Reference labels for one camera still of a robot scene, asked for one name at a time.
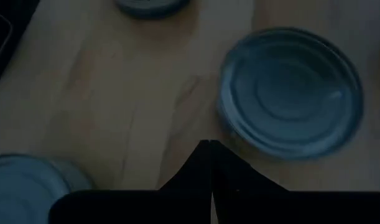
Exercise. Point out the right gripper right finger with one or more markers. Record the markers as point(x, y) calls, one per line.
point(230, 174)

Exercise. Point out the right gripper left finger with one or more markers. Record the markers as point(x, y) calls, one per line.
point(196, 174)

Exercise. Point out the gold lid blue label can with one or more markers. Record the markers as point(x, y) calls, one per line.
point(18, 186)

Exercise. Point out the silver lid green label can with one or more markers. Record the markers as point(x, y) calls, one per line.
point(152, 6)
point(290, 93)

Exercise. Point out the black aluminium table frame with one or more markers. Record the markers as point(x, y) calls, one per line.
point(3, 37)

